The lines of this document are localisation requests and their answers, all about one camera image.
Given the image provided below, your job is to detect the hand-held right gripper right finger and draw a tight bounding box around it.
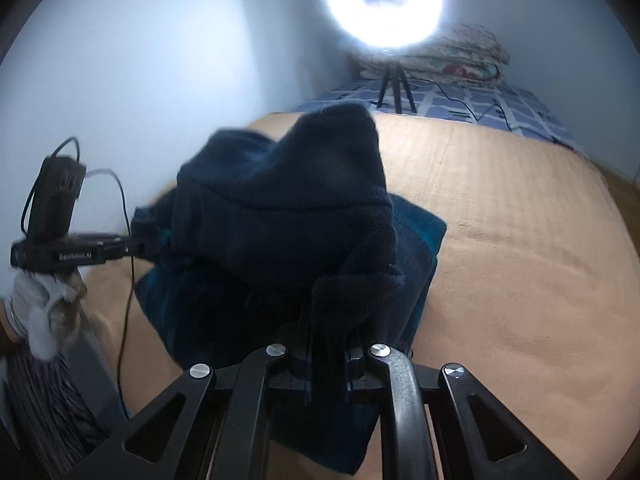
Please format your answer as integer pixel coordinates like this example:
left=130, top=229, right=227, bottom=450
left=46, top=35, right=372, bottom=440
left=342, top=327, right=581, bottom=480

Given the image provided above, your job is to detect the person's left forearm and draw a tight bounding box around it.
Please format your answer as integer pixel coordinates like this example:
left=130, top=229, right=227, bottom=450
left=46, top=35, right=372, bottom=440
left=0, top=296, right=26, bottom=356

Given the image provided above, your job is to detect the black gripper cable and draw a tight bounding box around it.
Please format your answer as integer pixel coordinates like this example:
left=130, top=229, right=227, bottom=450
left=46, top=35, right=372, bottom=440
left=20, top=136, right=137, bottom=418

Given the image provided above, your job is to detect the blue plaid fleece jacket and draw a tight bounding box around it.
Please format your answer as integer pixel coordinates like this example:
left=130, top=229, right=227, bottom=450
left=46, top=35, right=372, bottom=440
left=131, top=101, right=448, bottom=476

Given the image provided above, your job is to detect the person's left hand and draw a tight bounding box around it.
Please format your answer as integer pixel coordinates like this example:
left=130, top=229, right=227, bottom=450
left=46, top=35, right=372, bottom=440
left=10, top=269, right=88, bottom=361

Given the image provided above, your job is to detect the grey striped clothing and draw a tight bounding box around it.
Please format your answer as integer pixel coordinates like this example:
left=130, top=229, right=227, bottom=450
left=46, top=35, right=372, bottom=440
left=0, top=345, right=108, bottom=480

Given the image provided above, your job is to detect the blue patterned bed sheet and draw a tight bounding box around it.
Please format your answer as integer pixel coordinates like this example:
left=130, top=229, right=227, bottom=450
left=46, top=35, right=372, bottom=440
left=292, top=77, right=586, bottom=153

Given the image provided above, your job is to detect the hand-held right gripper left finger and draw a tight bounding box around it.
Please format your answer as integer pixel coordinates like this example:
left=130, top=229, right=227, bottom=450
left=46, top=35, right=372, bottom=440
left=72, top=320, right=316, bottom=480

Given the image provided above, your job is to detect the black ring light cable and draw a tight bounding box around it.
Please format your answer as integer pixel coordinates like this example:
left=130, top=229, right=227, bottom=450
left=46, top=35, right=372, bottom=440
left=405, top=77, right=576, bottom=148

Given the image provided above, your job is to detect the tan blanket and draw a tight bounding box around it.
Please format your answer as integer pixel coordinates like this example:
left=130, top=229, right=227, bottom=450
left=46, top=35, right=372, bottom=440
left=82, top=110, right=640, bottom=480

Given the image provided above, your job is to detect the folded floral quilt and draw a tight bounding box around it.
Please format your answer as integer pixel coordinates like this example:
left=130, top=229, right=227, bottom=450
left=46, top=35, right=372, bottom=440
left=357, top=22, right=511, bottom=83

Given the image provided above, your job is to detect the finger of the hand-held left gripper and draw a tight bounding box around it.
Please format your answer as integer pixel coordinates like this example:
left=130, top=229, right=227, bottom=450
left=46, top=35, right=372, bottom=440
left=125, top=234, right=166, bottom=261

